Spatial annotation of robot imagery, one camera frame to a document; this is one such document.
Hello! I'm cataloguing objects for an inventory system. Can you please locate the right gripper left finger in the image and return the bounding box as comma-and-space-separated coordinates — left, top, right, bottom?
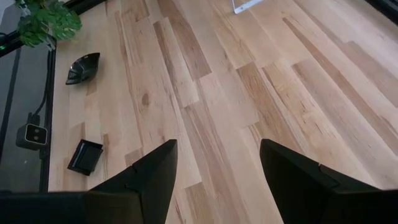
84, 139, 179, 224

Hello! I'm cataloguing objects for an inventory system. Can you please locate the small square black plate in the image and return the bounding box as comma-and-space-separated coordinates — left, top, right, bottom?
67, 139, 104, 177

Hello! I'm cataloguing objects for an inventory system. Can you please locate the oval black plate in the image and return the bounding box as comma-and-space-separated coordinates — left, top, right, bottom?
65, 52, 101, 86

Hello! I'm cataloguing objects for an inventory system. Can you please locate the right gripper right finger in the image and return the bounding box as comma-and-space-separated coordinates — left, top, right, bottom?
259, 138, 384, 224

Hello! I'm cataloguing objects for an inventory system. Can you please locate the green artificial plant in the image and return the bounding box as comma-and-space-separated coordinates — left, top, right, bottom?
15, 0, 83, 49

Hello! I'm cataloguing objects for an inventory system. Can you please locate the white perforated metal shelf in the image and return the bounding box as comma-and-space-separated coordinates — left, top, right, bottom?
231, 0, 265, 15

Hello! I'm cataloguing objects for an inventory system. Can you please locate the black camera cable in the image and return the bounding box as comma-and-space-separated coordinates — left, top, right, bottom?
29, 54, 52, 125

